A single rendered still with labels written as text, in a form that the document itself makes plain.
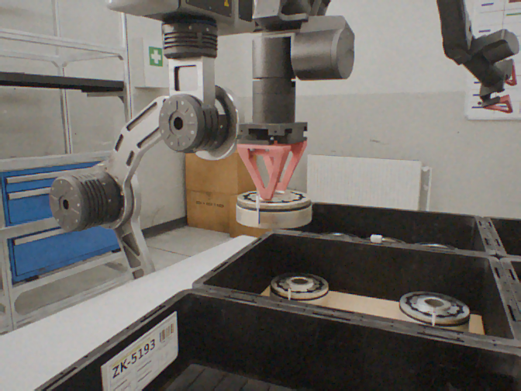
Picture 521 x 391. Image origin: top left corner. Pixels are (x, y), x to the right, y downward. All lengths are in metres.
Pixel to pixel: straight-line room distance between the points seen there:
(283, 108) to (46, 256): 2.12
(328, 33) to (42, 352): 0.78
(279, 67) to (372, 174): 3.21
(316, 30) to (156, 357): 0.42
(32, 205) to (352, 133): 2.61
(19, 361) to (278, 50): 0.73
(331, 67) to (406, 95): 3.23
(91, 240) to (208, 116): 1.76
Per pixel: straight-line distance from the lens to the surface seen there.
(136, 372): 0.51
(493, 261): 0.76
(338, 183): 3.83
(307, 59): 0.52
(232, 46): 4.53
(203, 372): 0.59
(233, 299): 0.54
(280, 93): 0.54
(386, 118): 3.77
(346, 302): 0.78
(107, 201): 1.40
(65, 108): 3.28
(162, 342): 0.53
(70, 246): 2.60
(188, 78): 1.09
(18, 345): 1.02
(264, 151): 0.53
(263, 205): 0.53
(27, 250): 2.48
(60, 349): 0.97
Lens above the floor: 1.16
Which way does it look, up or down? 11 degrees down
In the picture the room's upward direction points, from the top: straight up
